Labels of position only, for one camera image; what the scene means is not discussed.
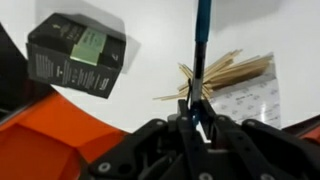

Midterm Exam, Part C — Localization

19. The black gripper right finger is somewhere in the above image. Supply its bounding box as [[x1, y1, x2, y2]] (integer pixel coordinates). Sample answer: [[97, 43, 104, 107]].
[[199, 99, 320, 180]]

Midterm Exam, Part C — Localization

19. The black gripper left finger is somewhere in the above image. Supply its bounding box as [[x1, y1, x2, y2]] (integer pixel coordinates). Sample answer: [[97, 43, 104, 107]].
[[79, 99, 208, 180]]

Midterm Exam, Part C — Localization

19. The black and blue pen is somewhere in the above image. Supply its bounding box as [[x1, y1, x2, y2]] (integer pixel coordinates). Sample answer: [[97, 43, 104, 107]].
[[186, 0, 213, 129]]

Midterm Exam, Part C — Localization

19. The bundle of wooden sticks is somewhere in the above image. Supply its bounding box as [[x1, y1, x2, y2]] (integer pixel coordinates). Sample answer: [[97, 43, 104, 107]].
[[153, 49, 275, 102]]

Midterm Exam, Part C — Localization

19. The black cardboard box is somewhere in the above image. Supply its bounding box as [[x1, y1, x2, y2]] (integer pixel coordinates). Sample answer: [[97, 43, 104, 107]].
[[25, 12, 128, 100]]

